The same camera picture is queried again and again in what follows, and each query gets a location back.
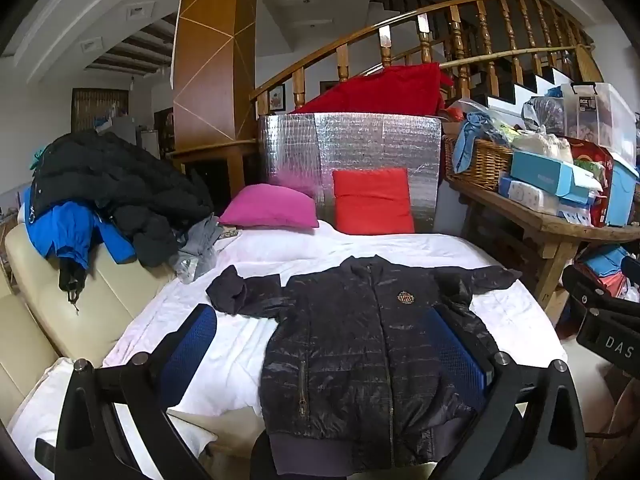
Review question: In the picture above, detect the light blue cardboard box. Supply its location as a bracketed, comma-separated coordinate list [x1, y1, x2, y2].
[510, 150, 603, 206]

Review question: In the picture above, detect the wicker basket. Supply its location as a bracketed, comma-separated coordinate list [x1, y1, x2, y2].
[443, 134, 515, 192]

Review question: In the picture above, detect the pile of dark coats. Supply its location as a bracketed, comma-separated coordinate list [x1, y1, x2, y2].
[31, 130, 216, 268]

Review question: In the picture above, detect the wooden stair railing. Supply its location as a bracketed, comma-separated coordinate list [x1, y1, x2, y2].
[249, 0, 608, 118]

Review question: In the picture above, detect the silver foil insulation board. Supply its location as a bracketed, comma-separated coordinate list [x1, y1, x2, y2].
[257, 111, 443, 233]

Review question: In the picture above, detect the blue plastic bin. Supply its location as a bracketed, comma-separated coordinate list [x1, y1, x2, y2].
[602, 152, 640, 228]

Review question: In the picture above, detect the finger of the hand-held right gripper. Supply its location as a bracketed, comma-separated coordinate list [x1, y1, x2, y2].
[561, 264, 626, 322]

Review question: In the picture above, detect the white bed sheet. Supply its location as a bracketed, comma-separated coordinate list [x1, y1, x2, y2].
[7, 217, 568, 480]

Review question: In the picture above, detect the black quilted jacket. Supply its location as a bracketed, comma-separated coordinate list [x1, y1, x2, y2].
[206, 255, 522, 477]

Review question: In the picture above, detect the pink pillow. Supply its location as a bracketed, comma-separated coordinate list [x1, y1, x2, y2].
[218, 183, 320, 229]

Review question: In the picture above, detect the grey garment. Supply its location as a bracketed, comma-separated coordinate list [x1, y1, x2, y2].
[169, 214, 226, 285]

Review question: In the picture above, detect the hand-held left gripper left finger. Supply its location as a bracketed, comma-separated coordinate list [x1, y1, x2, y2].
[55, 304, 221, 480]

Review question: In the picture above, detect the white tissue pack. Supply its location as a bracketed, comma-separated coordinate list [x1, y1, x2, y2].
[499, 172, 561, 216]

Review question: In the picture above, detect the red blanket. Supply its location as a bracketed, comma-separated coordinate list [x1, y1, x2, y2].
[291, 62, 455, 117]

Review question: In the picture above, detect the wooden table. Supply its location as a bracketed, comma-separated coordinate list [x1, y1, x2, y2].
[445, 172, 640, 311]

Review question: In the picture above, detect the clear plastic storage box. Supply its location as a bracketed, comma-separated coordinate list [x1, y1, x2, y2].
[560, 81, 638, 165]

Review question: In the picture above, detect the blue jacket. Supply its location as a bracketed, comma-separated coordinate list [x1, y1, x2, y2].
[26, 187, 138, 267]

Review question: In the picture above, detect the wooden pillar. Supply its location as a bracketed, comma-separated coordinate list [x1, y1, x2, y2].
[172, 0, 259, 153]

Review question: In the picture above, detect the red pillow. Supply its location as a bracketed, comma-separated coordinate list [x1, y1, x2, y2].
[332, 168, 416, 235]

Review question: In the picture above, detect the blue cloth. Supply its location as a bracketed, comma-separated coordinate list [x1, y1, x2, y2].
[452, 112, 508, 175]

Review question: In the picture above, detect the cream leather sofa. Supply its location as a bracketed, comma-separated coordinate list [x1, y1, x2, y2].
[0, 220, 176, 411]

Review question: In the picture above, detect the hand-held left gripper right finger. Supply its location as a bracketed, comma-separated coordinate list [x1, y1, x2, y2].
[429, 305, 587, 480]

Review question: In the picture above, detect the red printed package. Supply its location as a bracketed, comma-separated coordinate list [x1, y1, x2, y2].
[570, 136, 615, 196]

